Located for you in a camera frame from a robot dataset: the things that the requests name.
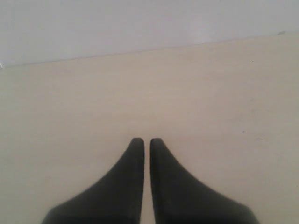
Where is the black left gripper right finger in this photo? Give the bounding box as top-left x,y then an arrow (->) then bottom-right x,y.
150,138 -> 259,224

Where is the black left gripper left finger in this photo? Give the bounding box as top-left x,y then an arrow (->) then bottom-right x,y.
43,138 -> 144,224

